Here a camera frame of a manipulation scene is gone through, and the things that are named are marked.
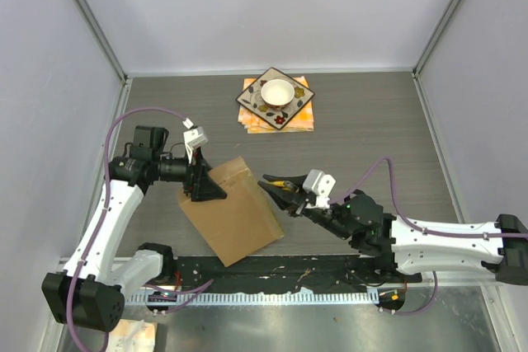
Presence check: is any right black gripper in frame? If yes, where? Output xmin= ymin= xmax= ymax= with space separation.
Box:
xmin=259 ymin=172 xmax=353 ymax=239

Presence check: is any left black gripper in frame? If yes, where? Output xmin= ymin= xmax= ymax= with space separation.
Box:
xmin=153 ymin=147 xmax=227 ymax=201

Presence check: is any yellow utility knife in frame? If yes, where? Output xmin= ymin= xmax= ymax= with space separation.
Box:
xmin=267 ymin=181 xmax=299 ymax=193

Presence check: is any brown cardboard express box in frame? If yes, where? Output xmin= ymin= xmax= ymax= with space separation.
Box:
xmin=177 ymin=157 xmax=285 ymax=267

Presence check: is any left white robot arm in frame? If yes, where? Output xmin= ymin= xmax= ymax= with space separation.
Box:
xmin=41 ymin=126 xmax=227 ymax=332

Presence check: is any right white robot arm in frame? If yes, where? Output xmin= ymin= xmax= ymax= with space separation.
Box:
xmin=258 ymin=170 xmax=527 ymax=285

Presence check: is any orange checkered folded cloth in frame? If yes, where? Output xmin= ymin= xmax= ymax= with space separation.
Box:
xmin=236 ymin=75 xmax=316 ymax=134

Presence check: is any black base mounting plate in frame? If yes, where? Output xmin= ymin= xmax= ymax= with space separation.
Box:
xmin=174 ymin=254 xmax=422 ymax=294

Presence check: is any square floral ceramic plate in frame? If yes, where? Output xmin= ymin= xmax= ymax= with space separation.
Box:
xmin=235 ymin=66 xmax=317 ymax=131

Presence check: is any white ceramic bowl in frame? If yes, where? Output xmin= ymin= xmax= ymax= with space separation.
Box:
xmin=261 ymin=79 xmax=295 ymax=109

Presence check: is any white orange paper packet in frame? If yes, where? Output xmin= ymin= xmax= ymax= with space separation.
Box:
xmin=106 ymin=319 xmax=158 ymax=352

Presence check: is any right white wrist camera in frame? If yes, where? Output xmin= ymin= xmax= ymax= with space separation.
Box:
xmin=302 ymin=169 xmax=336 ymax=209

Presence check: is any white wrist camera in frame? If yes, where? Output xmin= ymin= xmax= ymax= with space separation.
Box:
xmin=182 ymin=118 xmax=209 ymax=164
xmin=302 ymin=169 xmax=336 ymax=209

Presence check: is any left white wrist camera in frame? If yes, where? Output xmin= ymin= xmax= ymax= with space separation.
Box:
xmin=182 ymin=118 xmax=209 ymax=164

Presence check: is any white slotted cable duct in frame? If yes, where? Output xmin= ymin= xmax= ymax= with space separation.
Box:
xmin=125 ymin=288 xmax=379 ymax=310

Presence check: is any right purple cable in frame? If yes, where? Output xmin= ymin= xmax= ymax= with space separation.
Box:
xmin=328 ymin=157 xmax=528 ymax=314

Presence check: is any purple cable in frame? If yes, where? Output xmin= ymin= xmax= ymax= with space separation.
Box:
xmin=65 ymin=106 xmax=215 ymax=352
xmin=328 ymin=157 xmax=528 ymax=314

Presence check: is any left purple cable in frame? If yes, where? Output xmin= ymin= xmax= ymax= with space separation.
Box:
xmin=65 ymin=106 xmax=215 ymax=352

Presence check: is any aluminium frame rail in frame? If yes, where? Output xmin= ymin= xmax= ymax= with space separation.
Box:
xmin=436 ymin=271 xmax=500 ymax=287

